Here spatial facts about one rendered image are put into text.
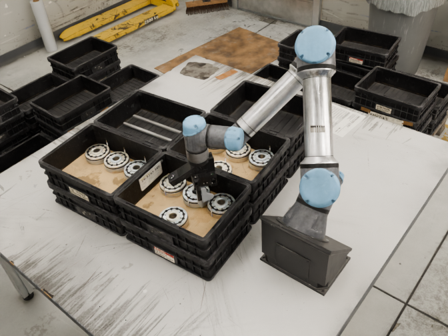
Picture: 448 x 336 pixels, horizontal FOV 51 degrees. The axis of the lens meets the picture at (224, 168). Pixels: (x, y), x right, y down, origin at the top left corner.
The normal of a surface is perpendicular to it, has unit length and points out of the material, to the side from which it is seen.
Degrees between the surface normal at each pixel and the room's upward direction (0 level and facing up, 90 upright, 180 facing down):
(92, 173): 0
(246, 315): 0
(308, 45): 42
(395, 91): 0
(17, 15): 90
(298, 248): 90
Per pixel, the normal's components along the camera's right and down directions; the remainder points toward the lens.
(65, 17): 0.77, 0.38
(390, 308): -0.06, -0.75
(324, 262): -0.62, 0.55
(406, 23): -0.19, 0.71
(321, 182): -0.23, 0.14
